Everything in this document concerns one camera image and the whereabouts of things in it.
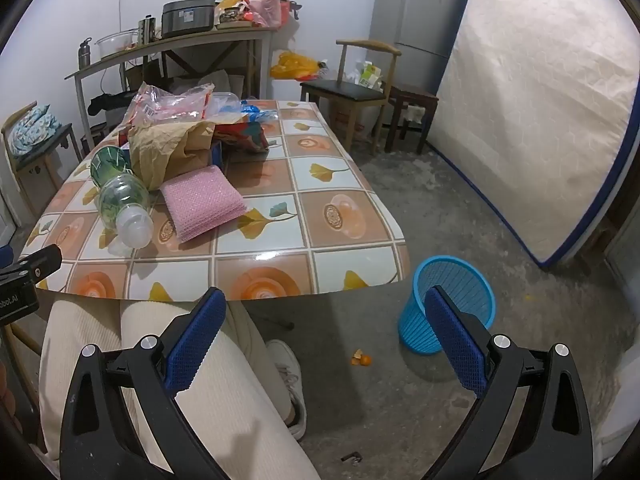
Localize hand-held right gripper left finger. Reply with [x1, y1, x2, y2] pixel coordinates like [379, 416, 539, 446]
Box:
[59, 286, 228, 480]

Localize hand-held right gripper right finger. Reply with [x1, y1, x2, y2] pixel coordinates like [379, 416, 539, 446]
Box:
[422, 285, 596, 480]

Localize cardboard box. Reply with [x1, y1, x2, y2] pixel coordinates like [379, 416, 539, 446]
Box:
[125, 62, 161, 91]

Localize wooden chair with black seat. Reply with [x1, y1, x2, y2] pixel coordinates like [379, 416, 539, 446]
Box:
[300, 39, 402, 156]

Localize blue plastic waste basket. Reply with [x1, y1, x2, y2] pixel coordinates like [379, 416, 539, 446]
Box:
[398, 256, 497, 357]

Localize brown paper bag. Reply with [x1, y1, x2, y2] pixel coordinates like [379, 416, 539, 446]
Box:
[127, 120, 216, 192]

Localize clear red-print plastic bag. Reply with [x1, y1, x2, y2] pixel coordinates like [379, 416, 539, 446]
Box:
[122, 81, 216, 128]

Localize person's right leg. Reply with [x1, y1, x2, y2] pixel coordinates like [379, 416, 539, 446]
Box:
[120, 297, 321, 480]

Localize wooden chair with dark seat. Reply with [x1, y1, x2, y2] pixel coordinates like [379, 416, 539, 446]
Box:
[0, 101, 83, 216]

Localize red cartoon can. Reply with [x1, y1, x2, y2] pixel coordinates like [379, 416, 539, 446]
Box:
[215, 122, 271, 153]

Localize floral quilt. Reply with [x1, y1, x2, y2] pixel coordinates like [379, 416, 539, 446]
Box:
[10, 104, 63, 157]

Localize snack container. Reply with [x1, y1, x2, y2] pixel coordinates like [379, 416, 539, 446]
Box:
[217, 7, 253, 28]

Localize table with patterned tablecloth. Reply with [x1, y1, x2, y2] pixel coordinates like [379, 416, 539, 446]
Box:
[17, 100, 413, 306]

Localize dark wooden stool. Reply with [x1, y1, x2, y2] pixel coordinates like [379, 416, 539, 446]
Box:
[385, 84, 440, 155]

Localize grey rice cooker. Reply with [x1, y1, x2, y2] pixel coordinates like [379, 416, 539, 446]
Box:
[161, 0, 217, 39]

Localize pink scouring pad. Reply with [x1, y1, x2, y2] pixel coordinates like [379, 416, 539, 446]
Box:
[159, 164, 249, 244]

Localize white mattress with blue trim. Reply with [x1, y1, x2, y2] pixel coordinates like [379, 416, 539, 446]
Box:
[427, 0, 640, 268]

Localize white and green carton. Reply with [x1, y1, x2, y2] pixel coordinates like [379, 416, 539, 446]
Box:
[357, 60, 383, 88]

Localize yellow plastic bag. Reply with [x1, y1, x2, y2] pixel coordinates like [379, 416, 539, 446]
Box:
[270, 51, 321, 81]

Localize person's left leg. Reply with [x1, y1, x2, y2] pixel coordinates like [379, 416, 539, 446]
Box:
[39, 300, 166, 480]

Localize glass bowl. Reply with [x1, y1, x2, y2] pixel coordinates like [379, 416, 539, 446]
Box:
[95, 30, 140, 60]

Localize long grey side table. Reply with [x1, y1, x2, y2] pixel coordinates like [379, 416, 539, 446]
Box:
[64, 25, 278, 161]

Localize black cloth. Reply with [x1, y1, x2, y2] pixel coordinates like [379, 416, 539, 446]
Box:
[87, 91, 138, 116]

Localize white plastic bag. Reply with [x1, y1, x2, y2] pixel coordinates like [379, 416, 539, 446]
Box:
[197, 72, 246, 101]

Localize person's leg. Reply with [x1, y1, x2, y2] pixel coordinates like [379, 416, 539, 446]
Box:
[39, 300, 166, 480]
[120, 297, 321, 480]

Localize pink plastic bags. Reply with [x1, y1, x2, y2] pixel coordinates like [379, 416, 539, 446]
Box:
[247, 0, 291, 28]

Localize white shoe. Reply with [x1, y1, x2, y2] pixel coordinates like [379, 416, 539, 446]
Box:
[265, 339, 307, 441]

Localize clear plastic clamshell container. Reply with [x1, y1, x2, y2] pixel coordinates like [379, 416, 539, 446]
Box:
[207, 91, 241, 116]

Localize grey refrigerator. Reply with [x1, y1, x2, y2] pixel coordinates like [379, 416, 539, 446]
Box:
[369, 0, 470, 97]

